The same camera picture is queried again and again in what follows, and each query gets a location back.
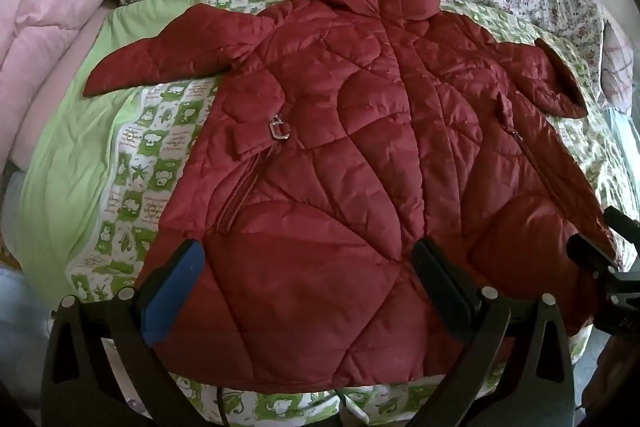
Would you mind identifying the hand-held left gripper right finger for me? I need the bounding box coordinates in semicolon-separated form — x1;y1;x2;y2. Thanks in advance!
411;237;576;427

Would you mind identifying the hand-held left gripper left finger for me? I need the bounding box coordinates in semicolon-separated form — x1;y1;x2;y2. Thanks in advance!
40;238;211;427

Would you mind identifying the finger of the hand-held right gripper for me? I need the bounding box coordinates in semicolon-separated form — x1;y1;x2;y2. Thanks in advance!
603;206;640;235
566;233;623;280

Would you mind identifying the red quilted jacket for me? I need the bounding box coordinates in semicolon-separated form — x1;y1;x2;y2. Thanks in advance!
82;0;618;394

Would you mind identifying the pink patterned pillow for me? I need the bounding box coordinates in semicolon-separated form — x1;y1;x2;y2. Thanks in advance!
600;19;640;115

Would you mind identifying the pale blue cloth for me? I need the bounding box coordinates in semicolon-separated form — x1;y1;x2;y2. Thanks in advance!
0;264;53;408

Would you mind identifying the green patterned blanket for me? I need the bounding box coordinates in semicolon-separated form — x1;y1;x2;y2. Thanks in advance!
10;0;633;427

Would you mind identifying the pink comforter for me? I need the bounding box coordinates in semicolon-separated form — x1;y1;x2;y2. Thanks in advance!
0;0;116;172

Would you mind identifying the black cable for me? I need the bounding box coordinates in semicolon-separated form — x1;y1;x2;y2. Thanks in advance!
214;386;237;427

